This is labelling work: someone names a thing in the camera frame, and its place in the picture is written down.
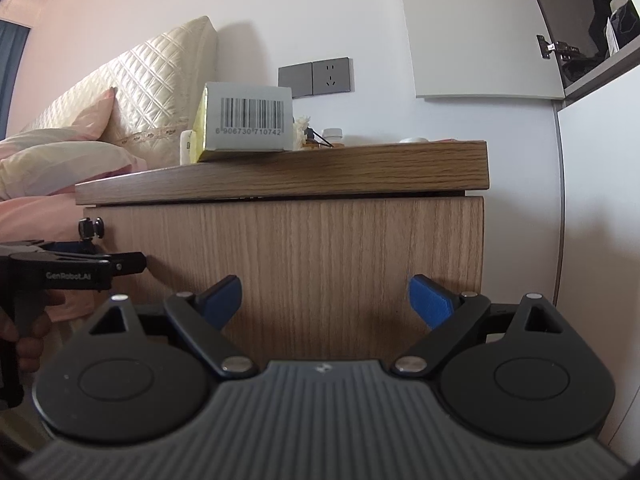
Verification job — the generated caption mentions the black clothes in cabinet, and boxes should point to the black clothes in cabinet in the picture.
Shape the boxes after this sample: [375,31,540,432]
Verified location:
[561,0,639,84]

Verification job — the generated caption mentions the wooden nightstand drawer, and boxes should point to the wooden nightstand drawer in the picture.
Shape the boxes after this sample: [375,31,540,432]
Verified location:
[90,197,485,363]

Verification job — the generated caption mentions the blue curtain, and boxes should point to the blue curtain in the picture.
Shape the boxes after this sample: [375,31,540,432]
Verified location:
[0,21,30,139]

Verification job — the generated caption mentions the yellow white medicine box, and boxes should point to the yellow white medicine box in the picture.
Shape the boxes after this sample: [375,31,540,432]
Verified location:
[189,82,294,164]

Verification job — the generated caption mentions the metal cabinet hinge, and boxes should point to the metal cabinet hinge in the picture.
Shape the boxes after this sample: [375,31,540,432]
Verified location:
[536,35,584,62]

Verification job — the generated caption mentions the pastel striped pillow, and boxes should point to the pastel striped pillow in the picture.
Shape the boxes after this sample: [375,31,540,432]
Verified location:
[1,141,148,200]

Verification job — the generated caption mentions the grey wall socket panel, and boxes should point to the grey wall socket panel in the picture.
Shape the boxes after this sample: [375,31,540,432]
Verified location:
[278,58,352,99]

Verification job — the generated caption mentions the white upper cabinet door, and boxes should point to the white upper cabinet door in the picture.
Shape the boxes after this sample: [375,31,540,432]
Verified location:
[402,0,564,100]

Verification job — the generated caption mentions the wooden nightstand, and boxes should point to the wooden nightstand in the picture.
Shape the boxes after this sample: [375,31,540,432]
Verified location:
[75,141,490,206]

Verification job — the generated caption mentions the person left hand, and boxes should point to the person left hand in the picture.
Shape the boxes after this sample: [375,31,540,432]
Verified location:
[1,294,52,373]

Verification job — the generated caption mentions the cream quilted headboard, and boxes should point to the cream quilted headboard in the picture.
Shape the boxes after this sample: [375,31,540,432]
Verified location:
[23,15,217,169]

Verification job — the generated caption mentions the pink patterned pillow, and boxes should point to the pink patterned pillow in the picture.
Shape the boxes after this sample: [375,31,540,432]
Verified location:
[0,86,117,162]

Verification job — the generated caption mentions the white tissue pack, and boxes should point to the white tissue pack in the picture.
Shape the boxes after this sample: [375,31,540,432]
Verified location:
[179,130,196,166]

